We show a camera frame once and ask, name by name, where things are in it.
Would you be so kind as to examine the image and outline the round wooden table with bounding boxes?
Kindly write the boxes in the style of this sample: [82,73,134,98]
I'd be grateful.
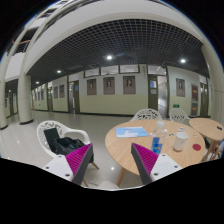
[189,118,224,161]
[105,120,205,185]

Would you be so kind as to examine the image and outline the white perforated chair behind table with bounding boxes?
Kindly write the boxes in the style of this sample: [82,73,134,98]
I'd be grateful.
[132,108,162,121]

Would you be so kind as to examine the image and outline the blue and white booklet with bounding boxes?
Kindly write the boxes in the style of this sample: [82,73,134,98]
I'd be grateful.
[116,127,148,138]

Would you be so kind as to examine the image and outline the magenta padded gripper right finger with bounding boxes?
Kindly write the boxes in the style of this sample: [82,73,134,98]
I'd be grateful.
[130,142,184,186]

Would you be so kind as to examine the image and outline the framed portrait poster far right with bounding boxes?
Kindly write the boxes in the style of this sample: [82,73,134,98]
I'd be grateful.
[176,79,185,97]

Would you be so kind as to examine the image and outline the framed portrait poster middle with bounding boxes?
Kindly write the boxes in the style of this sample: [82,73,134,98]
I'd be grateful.
[103,77,115,95]

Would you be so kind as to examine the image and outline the clear plastic water bottle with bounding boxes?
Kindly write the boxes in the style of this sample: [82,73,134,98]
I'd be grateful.
[151,121,166,154]

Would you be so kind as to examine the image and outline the white perforated chair far right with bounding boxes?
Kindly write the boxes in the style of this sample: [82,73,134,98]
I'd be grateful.
[169,108,190,124]

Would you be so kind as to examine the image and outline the framed portrait poster left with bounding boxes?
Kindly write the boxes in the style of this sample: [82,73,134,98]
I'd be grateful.
[87,79,97,95]

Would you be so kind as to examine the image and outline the red round coaster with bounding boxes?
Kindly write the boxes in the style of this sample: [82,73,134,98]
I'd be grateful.
[192,144,201,151]

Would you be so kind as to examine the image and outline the framed portrait poster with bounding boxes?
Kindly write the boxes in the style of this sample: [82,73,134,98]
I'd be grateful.
[87,79,97,95]
[176,79,185,97]
[123,76,136,94]
[103,77,115,95]

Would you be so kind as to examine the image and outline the white round pillar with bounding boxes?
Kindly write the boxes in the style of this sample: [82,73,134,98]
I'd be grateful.
[18,75,33,125]

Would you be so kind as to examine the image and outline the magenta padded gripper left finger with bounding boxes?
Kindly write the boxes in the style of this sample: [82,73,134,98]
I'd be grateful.
[42,143,94,186]

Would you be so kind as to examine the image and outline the white paper cup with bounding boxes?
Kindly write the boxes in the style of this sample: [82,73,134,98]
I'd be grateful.
[173,132,188,151]

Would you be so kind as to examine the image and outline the black bag on chair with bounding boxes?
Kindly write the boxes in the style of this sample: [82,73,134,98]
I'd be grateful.
[44,128,84,155]

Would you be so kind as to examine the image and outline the white perforated chair left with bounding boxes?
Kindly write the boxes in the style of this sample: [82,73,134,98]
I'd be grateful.
[36,119,100,170]

